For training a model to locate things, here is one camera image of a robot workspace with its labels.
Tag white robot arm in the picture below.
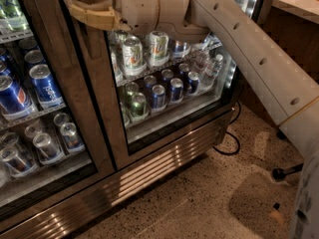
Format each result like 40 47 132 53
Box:
64 0 319 239

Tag silver can bottom left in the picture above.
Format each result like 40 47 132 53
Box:
33 132 64 165

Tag stainless fridge base grille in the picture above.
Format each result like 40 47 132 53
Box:
0 110 233 239

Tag front 7up can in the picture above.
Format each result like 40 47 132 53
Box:
122 36 147 77

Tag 7up can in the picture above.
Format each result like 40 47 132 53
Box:
148 31 168 67
122 36 147 77

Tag clear water bottle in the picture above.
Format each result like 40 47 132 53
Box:
199 54 223 90

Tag black office chair base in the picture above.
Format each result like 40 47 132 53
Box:
271 129 303 182

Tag left blue pepsi can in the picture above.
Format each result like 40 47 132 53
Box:
0 76 35 120

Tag green can lower shelf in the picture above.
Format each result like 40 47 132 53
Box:
130 93 149 121

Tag fridge glass door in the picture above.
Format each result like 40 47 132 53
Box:
63 0 261 167
0 0 118 232

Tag black power cable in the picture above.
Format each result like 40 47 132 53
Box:
212 87 243 156

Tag blue pepsi can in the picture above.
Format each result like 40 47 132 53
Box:
29 64 64 109
0 76 35 120

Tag front blue pepsi can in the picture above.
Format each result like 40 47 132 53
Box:
29 64 64 109

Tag blue can lower shelf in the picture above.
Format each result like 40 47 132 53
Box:
151 85 166 112

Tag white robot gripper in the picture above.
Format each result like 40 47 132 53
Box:
63 0 160 34

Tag silver blue energy can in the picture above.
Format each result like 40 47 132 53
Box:
170 40 190 59

